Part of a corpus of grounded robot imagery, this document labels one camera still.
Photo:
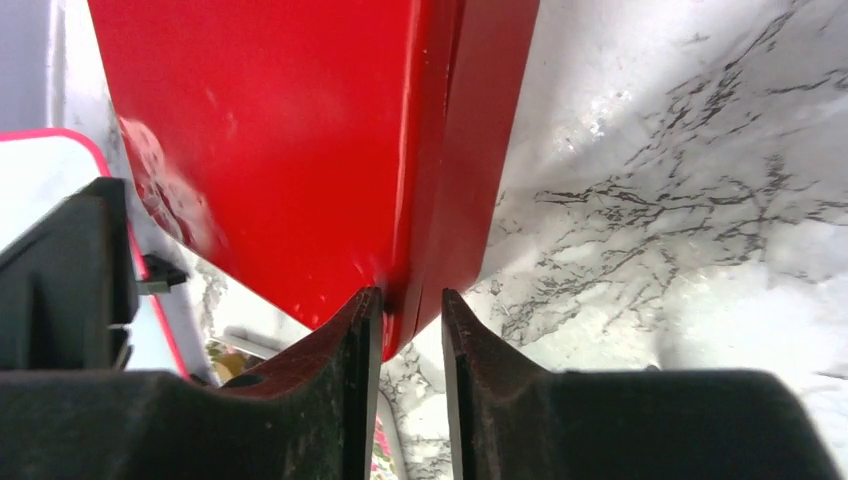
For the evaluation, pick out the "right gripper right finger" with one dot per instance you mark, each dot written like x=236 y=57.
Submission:
x=510 y=418

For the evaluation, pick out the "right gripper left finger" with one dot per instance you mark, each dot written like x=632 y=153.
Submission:
x=307 y=413

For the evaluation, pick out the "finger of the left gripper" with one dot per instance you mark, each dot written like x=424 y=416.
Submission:
x=68 y=286

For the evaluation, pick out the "red box lid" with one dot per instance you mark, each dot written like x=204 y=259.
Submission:
x=312 y=148

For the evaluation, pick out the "floral rectangular tray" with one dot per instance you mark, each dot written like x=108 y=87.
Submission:
x=233 y=355

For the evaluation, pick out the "white board pink frame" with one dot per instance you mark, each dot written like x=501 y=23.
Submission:
x=38 y=169

